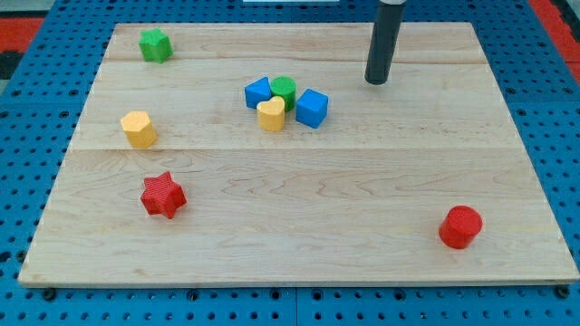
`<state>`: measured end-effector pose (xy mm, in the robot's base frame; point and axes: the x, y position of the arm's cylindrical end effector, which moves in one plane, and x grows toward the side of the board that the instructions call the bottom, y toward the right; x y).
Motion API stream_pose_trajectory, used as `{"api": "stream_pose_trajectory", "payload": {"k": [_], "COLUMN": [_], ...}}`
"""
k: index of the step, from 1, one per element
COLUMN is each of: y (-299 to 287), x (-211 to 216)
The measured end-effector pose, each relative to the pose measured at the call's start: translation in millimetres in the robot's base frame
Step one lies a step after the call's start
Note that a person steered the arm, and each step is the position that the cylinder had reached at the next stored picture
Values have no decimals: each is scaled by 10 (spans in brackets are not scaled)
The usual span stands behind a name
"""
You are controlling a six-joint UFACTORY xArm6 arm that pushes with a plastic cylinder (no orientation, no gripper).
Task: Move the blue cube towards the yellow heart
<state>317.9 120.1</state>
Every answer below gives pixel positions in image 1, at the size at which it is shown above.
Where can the blue cube block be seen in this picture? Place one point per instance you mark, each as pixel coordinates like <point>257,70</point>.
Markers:
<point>311,108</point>

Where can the yellow heart block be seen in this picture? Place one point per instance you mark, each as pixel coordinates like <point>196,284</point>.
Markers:
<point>271,114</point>

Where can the light wooden board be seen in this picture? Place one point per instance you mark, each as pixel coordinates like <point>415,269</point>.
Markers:
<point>357,202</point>

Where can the green cylinder block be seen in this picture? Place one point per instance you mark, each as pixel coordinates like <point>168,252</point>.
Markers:
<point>285,88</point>

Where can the blue triangular block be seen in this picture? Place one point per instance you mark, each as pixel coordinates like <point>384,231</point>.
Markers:
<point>257,91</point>

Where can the red star block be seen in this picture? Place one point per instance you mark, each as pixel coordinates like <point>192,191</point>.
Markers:
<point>162,195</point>

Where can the yellow hexagon block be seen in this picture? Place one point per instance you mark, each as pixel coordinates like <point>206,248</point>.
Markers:
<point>138,129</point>

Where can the green star block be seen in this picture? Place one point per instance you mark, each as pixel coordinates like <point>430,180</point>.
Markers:
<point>155,46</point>

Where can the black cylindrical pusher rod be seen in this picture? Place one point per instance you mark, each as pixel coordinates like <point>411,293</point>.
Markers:
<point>385,32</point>

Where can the red cylinder block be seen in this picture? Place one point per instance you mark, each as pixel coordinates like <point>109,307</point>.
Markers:
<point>460,227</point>

